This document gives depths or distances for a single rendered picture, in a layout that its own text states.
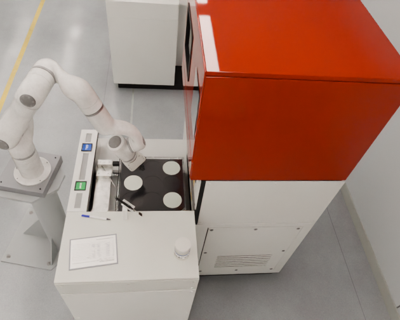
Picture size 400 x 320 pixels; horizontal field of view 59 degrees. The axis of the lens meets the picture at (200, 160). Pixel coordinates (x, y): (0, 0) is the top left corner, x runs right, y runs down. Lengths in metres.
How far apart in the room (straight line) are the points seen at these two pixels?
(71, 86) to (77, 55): 2.97
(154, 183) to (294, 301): 1.40
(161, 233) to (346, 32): 1.18
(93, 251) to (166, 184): 0.54
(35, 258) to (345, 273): 2.29
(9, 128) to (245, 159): 1.03
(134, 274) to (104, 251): 0.18
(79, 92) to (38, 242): 1.66
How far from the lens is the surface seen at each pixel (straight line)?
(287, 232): 2.15
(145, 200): 1.90
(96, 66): 4.23
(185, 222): 1.76
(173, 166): 2.03
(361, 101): 1.41
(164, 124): 3.52
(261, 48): 1.31
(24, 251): 2.89
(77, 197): 1.88
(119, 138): 1.63
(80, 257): 1.71
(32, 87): 1.47
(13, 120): 1.72
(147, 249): 1.69
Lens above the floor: 2.50
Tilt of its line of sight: 51 degrees down
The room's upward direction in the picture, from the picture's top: 10 degrees clockwise
